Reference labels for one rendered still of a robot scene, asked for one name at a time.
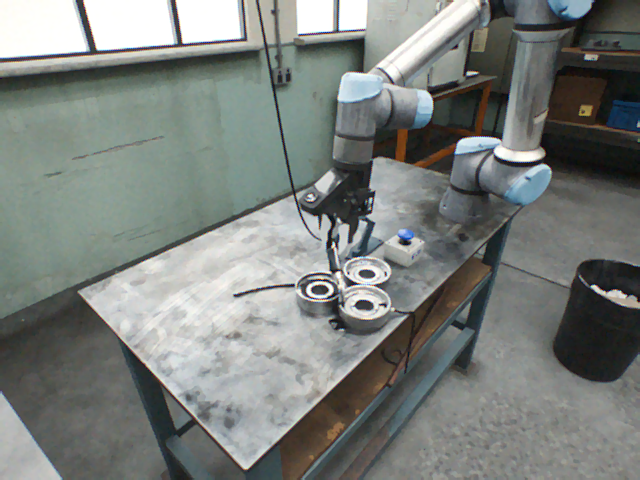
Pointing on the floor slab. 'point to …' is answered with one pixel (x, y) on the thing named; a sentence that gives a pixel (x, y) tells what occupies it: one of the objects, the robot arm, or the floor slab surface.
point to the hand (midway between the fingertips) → (332, 252)
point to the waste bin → (600, 321)
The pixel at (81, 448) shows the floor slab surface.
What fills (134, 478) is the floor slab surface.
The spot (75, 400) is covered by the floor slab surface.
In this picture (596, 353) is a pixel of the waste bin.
